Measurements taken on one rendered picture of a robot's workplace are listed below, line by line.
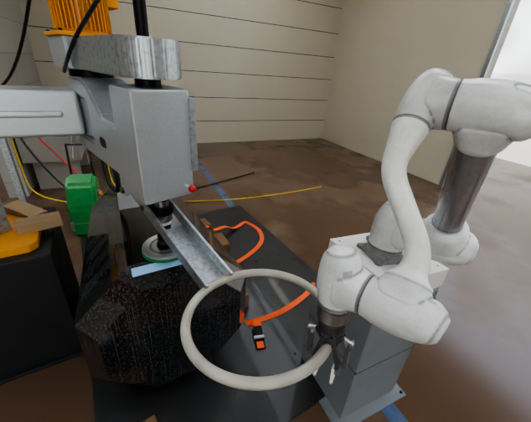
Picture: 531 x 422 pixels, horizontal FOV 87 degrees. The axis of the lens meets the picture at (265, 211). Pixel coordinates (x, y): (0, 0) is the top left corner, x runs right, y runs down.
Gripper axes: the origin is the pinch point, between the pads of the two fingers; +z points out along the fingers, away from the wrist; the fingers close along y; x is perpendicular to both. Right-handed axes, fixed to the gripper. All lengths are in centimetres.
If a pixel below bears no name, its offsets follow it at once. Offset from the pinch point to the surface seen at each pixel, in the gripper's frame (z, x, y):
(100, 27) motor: -102, -33, 132
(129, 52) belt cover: -86, -4, 74
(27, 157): 6, -87, 411
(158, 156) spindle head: -53, -10, 74
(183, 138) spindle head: -58, -19, 70
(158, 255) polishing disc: -7, -9, 82
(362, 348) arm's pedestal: 29, -41, -6
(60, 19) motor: -103, -20, 140
